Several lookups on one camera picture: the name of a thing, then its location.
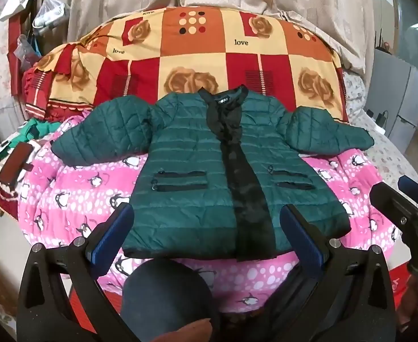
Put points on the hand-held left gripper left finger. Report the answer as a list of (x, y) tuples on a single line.
[(111, 235)]

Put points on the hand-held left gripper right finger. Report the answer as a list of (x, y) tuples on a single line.
[(301, 238)]

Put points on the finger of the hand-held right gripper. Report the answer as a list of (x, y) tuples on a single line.
[(394, 199), (413, 188)]

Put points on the green quilted jacket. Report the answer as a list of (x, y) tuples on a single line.
[(180, 156)]

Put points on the red packet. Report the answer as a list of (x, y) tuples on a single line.
[(399, 281)]

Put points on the pink penguin blanket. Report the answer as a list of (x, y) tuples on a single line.
[(81, 185)]

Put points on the black power adapter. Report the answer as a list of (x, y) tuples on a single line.
[(379, 117)]

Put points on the grey cabinet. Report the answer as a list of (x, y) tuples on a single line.
[(397, 89)]

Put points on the brown case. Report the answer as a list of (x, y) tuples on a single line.
[(15, 162)]

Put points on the green cloth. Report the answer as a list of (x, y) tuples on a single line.
[(34, 130)]

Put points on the red orange patchwork quilt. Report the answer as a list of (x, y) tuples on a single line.
[(194, 60)]

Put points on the clear plastic bag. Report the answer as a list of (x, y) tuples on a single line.
[(25, 48)]

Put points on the white plastic bag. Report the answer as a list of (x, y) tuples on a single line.
[(50, 12)]

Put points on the red wooden frame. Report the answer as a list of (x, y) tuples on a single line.
[(15, 57)]

